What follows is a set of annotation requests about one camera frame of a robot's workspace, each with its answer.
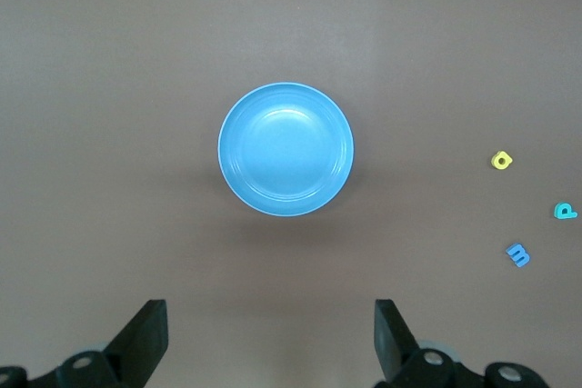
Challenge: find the teal foam letter p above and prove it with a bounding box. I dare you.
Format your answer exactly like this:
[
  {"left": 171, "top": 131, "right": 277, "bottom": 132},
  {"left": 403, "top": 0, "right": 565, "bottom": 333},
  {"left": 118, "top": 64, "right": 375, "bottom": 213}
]
[{"left": 553, "top": 202, "right": 579, "bottom": 221}]

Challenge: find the blue foam letter m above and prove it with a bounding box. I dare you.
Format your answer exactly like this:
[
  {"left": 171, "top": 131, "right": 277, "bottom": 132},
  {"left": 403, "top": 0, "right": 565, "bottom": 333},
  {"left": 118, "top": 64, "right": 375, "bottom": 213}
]
[{"left": 505, "top": 243, "right": 532, "bottom": 269}]

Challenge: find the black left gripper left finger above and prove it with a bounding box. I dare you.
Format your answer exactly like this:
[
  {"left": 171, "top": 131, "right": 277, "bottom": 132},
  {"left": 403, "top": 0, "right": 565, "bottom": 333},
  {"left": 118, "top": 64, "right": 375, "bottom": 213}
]
[{"left": 0, "top": 299, "right": 169, "bottom": 388}]

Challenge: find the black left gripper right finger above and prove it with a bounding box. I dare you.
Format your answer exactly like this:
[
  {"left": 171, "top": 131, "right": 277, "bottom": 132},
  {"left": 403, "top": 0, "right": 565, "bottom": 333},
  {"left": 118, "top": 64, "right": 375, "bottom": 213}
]
[{"left": 374, "top": 299, "right": 547, "bottom": 388}]

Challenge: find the brown table cover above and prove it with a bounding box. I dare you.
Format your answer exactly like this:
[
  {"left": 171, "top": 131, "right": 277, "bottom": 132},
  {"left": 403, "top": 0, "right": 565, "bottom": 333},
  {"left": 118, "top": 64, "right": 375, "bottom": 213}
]
[{"left": 0, "top": 0, "right": 582, "bottom": 388}]

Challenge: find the blue plate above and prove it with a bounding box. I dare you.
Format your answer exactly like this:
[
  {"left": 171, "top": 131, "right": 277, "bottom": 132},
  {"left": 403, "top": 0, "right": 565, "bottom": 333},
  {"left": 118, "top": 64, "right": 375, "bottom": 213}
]
[{"left": 216, "top": 82, "right": 356, "bottom": 218}]

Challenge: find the yellow foam letter d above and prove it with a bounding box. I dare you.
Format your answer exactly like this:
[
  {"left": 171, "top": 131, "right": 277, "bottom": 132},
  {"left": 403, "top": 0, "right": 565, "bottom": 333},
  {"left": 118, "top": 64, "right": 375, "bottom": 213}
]
[{"left": 490, "top": 150, "right": 515, "bottom": 171}]

